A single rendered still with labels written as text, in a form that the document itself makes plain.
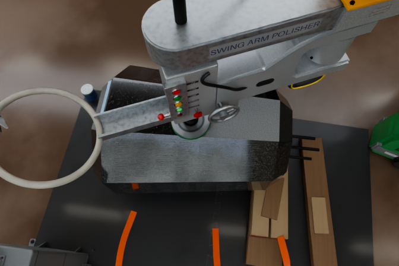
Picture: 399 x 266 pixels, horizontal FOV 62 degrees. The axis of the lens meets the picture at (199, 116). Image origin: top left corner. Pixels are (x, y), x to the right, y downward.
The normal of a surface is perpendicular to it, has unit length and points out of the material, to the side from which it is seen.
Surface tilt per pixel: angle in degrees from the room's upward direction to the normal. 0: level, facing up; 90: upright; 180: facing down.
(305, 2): 0
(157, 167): 45
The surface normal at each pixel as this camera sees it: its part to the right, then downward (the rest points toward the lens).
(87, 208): -0.01, -0.40
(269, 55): -0.62, -0.13
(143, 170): -0.06, 0.36
